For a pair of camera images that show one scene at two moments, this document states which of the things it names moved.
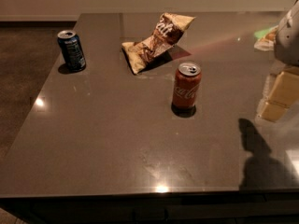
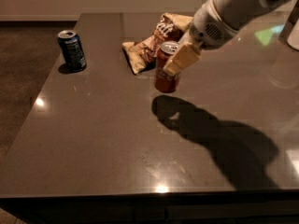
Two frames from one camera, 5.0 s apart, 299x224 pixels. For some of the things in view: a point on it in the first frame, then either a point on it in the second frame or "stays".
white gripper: x=288 y=39 to x=206 y=28
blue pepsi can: x=72 y=49 stays
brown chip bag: x=166 y=35 stays
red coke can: x=186 y=90 to x=165 y=82
